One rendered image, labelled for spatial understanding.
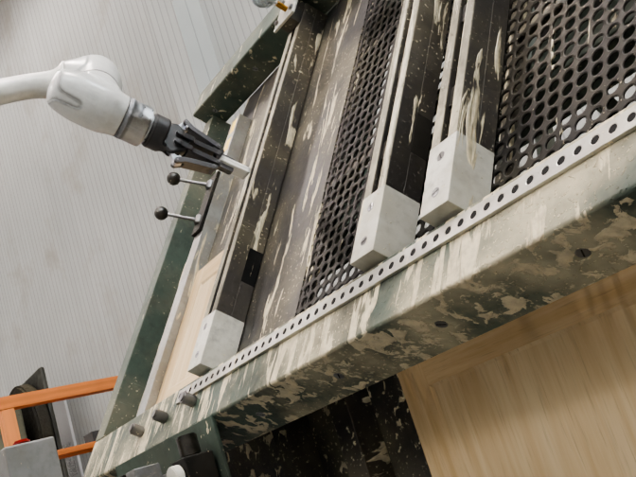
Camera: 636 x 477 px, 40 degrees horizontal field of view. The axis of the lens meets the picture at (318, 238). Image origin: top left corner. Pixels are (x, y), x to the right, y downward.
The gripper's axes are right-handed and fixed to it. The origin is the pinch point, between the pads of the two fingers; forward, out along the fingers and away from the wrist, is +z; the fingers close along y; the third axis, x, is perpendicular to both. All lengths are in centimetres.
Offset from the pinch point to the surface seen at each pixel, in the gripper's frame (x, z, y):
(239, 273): 7.6, 8.6, -20.5
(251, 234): 6.3, 9.2, -10.2
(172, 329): 44.5, 8.3, -15.9
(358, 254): -45, 6, -49
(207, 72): 272, 67, 338
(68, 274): 558, 64, 330
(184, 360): 36.1, 9.9, -27.9
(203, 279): 35.7, 10.8, -4.7
